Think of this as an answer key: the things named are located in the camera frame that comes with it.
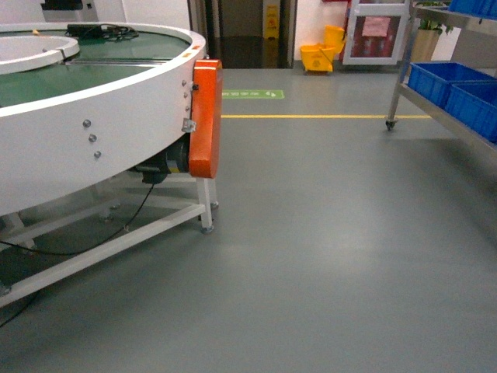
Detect steel shelf cart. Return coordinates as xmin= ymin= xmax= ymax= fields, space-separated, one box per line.
xmin=386 ymin=1 xmax=496 ymax=161

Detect orange motor cover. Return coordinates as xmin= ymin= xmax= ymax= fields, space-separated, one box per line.
xmin=189 ymin=59 xmax=223 ymax=179

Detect yellow mop bucket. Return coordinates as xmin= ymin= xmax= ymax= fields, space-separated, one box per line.
xmin=300 ymin=25 xmax=346 ymax=73

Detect yellow wet floor sign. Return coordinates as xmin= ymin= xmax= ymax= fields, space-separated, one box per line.
xmin=263 ymin=4 xmax=280 ymax=40

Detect white round conveyor table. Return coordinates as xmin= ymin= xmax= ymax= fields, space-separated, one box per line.
xmin=1 ymin=23 xmax=217 ymax=306

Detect blue crate on cart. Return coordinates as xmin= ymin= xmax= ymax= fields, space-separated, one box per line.
xmin=408 ymin=62 xmax=496 ymax=108
xmin=445 ymin=82 xmax=496 ymax=144

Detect black power adapter cables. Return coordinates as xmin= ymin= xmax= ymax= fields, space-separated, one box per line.
xmin=65 ymin=23 xmax=140 ymax=42

